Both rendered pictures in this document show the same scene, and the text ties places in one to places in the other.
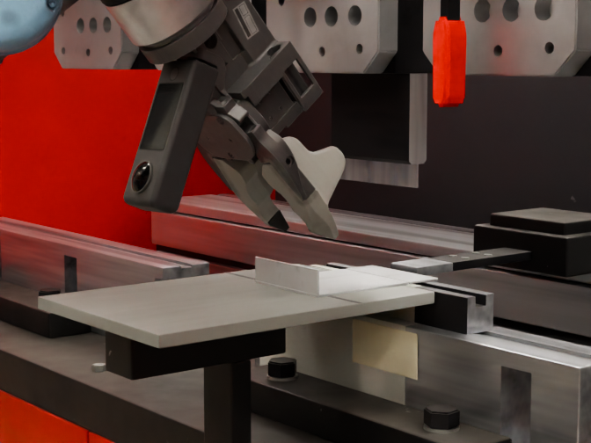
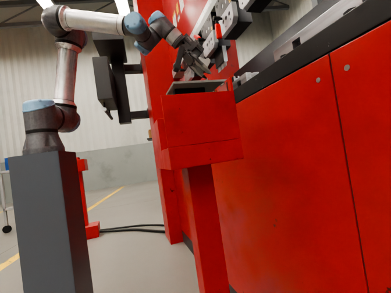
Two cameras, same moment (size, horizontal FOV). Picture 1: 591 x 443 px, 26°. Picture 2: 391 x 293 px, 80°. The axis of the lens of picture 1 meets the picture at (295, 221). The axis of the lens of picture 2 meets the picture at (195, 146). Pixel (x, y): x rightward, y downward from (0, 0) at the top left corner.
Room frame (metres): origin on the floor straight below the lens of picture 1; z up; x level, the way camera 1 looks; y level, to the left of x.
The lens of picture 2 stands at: (-0.03, -0.31, 0.68)
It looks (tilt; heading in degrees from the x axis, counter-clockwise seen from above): 2 degrees up; 21
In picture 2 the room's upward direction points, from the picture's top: 8 degrees counter-clockwise
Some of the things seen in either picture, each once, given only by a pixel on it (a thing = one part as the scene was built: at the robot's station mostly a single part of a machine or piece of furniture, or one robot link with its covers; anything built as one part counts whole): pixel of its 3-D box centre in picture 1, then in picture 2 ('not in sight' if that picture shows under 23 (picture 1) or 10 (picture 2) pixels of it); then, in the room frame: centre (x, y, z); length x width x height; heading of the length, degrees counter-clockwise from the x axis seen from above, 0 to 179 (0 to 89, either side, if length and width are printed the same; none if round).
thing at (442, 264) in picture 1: (503, 246); not in sight; (1.20, -0.20, 1.01); 0.26 x 0.12 x 0.05; 128
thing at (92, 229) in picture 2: not in sight; (81, 196); (1.79, 1.72, 0.42); 0.25 x 0.20 x 0.83; 128
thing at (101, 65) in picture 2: not in sight; (106, 86); (1.70, 1.14, 1.42); 0.45 x 0.12 x 0.36; 34
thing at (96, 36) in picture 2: not in sight; (115, 76); (1.78, 1.09, 1.52); 0.51 x 0.25 x 0.85; 34
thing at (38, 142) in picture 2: not in sight; (43, 142); (0.65, 0.63, 0.82); 0.15 x 0.15 x 0.10
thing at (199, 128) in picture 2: not in sight; (190, 128); (0.50, -0.09, 0.75); 0.20 x 0.16 x 0.18; 38
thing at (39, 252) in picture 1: (73, 277); not in sight; (1.53, 0.27, 0.92); 0.50 x 0.06 x 0.10; 38
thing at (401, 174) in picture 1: (377, 128); (220, 60); (1.10, -0.07, 1.13); 0.10 x 0.02 x 0.10; 38
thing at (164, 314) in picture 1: (237, 300); (196, 87); (1.01, 0.05, 1.00); 0.26 x 0.18 x 0.01; 128
